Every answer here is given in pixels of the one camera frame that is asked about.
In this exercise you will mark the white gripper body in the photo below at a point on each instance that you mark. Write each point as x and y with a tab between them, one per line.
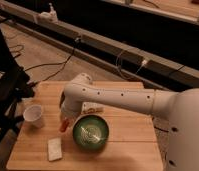
70	110

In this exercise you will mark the white milk carton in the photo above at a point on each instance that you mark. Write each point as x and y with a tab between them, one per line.
89	108

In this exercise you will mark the wooden table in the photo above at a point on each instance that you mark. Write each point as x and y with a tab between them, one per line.
132	143

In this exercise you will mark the long metal rail beam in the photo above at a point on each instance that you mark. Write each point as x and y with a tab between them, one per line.
137	43

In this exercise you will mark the green ceramic bowl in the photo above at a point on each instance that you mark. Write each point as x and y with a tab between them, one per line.
91	133

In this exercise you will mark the white paper cup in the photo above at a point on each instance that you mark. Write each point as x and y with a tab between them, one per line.
33	114

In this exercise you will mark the white object on rail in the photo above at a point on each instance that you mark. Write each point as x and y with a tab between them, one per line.
51	15

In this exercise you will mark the white sponge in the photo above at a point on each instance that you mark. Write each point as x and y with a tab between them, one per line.
54	149

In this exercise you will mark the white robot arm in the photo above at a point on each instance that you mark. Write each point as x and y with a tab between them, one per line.
180	109

